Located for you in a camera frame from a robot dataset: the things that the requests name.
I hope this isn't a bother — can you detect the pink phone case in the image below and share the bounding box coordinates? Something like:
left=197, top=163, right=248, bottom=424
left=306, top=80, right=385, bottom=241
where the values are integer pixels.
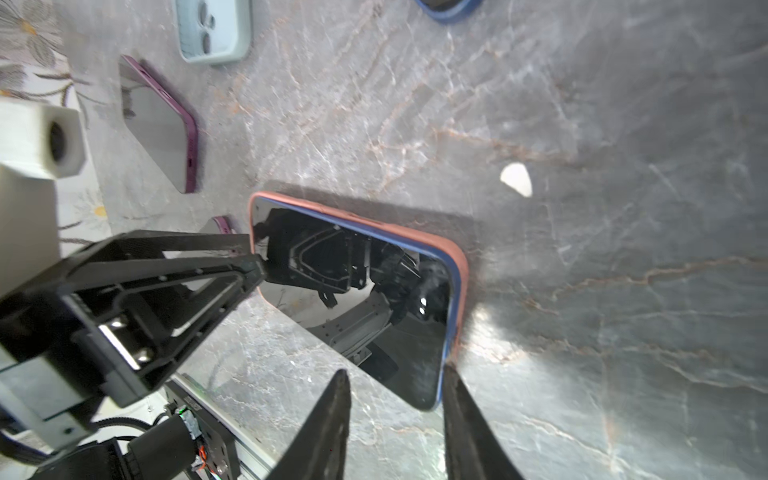
left=248, top=191, right=469, bottom=363

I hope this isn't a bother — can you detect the white paper scrap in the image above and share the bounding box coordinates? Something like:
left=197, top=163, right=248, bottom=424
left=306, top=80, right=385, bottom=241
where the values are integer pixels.
left=500, top=162, right=533, bottom=198

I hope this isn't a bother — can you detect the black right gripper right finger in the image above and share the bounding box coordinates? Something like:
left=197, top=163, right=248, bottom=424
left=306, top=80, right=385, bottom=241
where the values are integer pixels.
left=442, top=365, right=524, bottom=480

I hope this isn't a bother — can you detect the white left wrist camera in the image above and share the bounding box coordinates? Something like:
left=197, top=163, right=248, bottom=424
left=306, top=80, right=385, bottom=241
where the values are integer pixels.
left=1, top=97, right=87, bottom=296

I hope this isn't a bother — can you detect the blue-edged black phone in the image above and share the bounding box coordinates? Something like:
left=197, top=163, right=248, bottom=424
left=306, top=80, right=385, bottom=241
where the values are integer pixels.
left=415, top=0, right=482, bottom=24

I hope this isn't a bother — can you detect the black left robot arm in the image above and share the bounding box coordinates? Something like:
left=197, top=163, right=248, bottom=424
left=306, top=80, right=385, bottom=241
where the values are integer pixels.
left=1, top=230, right=266, bottom=479

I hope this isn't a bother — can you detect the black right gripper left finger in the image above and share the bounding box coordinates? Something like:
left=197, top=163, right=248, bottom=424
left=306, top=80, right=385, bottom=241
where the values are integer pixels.
left=267, top=369, right=351, bottom=480

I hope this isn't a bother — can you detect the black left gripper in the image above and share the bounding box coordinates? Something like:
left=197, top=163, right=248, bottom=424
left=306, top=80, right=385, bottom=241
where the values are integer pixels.
left=0, top=230, right=266, bottom=451

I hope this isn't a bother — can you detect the light blue case far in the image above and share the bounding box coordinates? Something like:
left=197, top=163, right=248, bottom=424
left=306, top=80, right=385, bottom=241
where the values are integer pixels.
left=172, top=0, right=252, bottom=65

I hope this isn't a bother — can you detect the purple-edged black phone far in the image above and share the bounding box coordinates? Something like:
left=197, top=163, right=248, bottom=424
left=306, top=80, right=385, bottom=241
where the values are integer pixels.
left=119, top=55, right=198, bottom=194

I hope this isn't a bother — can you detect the blue-edged phone handled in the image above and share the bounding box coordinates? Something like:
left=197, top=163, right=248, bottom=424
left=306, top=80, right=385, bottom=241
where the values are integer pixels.
left=250, top=199, right=453, bottom=411

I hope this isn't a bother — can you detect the purple-edged black phone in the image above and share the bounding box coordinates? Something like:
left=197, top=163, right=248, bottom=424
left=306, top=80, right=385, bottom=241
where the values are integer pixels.
left=199, top=216, right=234, bottom=235
left=119, top=55, right=198, bottom=194

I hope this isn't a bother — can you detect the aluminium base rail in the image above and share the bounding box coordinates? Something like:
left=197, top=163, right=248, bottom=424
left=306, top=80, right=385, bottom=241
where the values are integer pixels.
left=164, top=374, right=276, bottom=479

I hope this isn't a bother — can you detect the purple-edged black phone near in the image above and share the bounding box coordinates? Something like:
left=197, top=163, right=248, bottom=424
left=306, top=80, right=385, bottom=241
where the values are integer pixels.
left=199, top=216, right=234, bottom=235

